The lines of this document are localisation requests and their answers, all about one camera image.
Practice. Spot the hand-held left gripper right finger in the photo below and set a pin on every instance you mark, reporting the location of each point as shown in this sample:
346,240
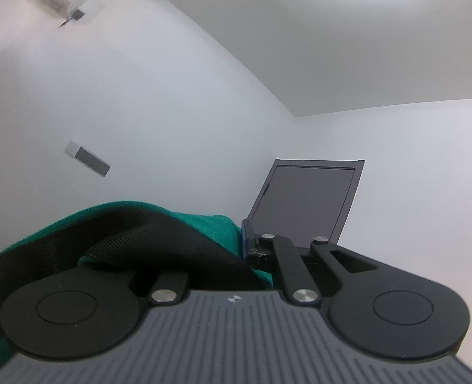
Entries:
247,244

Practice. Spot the dark grey door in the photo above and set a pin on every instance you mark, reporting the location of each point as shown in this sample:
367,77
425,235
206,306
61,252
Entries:
304,200

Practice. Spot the green hoodie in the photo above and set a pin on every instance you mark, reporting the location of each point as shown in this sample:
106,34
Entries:
212,228

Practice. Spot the wall switch panel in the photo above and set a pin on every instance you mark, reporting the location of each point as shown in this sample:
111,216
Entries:
88,159

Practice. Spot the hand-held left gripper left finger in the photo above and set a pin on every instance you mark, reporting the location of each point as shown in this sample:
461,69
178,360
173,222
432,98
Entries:
168,286

